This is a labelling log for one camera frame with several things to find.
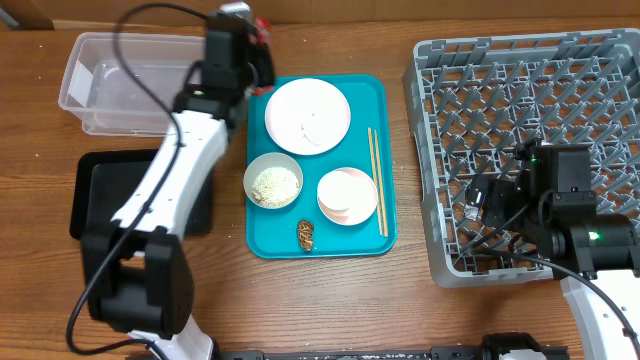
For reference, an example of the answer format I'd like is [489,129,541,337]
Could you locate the teal serving tray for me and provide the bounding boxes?
[246,74,397,259]

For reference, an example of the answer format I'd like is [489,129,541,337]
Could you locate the white paper cup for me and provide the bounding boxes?
[317,170,354,212]

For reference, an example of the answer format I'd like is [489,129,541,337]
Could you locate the pink round plate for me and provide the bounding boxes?
[265,78,351,155]

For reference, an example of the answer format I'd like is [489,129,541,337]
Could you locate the clear plastic bin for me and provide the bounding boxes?
[58,32,205,137]

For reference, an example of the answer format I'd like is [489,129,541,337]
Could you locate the red snack wrapper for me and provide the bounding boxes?
[253,17,275,96]

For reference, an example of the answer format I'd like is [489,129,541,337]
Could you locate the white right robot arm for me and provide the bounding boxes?
[464,140,639,359]

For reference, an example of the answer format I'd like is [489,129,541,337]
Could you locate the brown food scrap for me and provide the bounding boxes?
[297,219,314,252]

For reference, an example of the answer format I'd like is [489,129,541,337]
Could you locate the small pink bowl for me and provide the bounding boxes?
[317,167,376,226]

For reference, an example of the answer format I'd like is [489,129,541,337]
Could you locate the grey bowl with rice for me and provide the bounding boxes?
[243,152,303,209]

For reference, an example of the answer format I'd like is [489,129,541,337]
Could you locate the grey dishwasher rack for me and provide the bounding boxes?
[403,28,639,288]

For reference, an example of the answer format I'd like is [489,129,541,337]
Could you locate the black plastic tray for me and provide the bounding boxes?
[68,147,213,241]

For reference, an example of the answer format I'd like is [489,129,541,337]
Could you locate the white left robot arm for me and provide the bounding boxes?
[65,2,275,359]

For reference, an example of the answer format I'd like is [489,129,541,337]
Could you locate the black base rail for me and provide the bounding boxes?
[216,332,570,360]

